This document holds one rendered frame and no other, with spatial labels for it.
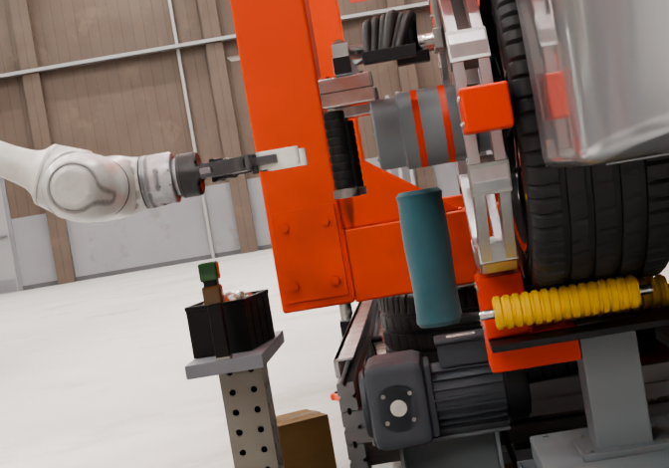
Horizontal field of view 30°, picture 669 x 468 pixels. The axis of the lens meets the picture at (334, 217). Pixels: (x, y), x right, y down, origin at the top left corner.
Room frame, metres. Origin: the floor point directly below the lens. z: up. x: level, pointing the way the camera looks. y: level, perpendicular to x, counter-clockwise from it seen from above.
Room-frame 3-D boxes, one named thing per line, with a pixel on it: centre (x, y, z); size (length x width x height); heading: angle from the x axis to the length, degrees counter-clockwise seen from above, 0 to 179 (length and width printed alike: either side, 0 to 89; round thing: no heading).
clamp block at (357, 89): (2.10, -0.06, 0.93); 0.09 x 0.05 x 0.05; 86
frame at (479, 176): (2.25, -0.27, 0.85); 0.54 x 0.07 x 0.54; 176
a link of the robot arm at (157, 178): (2.12, 0.28, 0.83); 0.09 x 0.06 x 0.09; 176
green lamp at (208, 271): (2.67, 0.28, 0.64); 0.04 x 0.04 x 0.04; 86
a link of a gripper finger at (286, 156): (2.03, 0.07, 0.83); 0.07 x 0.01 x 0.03; 86
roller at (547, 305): (2.13, -0.36, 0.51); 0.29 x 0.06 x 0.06; 86
